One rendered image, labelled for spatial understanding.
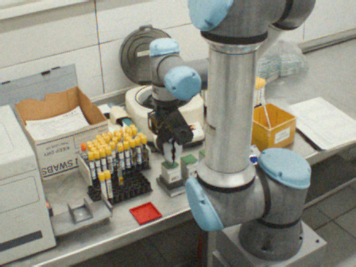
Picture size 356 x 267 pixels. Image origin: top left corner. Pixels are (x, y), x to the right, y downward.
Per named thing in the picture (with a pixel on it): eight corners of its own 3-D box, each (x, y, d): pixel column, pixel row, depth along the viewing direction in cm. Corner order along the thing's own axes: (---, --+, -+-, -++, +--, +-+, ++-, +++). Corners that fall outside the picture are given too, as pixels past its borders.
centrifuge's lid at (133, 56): (118, 30, 164) (112, 26, 172) (125, 98, 173) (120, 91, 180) (176, 21, 170) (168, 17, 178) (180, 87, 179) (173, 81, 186)
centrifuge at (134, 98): (148, 157, 152) (145, 125, 147) (122, 115, 177) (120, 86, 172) (215, 141, 159) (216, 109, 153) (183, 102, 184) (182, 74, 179)
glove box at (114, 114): (114, 159, 152) (111, 133, 148) (87, 126, 171) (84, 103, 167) (148, 148, 157) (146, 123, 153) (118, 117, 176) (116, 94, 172)
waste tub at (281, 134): (267, 156, 149) (268, 130, 144) (239, 139, 159) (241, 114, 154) (295, 142, 155) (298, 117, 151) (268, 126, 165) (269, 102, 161)
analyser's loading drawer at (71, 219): (41, 243, 116) (37, 228, 113) (34, 227, 121) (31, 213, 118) (114, 218, 124) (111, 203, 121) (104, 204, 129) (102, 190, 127)
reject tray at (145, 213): (140, 225, 124) (140, 222, 123) (129, 210, 129) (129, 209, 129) (162, 216, 126) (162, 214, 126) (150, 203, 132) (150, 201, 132)
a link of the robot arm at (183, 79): (217, 67, 108) (199, 50, 118) (171, 74, 105) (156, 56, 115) (215, 98, 112) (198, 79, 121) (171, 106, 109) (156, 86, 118)
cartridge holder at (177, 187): (171, 197, 134) (170, 187, 132) (156, 181, 141) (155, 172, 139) (187, 191, 136) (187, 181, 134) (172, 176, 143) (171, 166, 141)
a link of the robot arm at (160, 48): (154, 50, 114) (144, 39, 121) (156, 91, 119) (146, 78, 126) (185, 45, 116) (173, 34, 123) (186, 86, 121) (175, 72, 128)
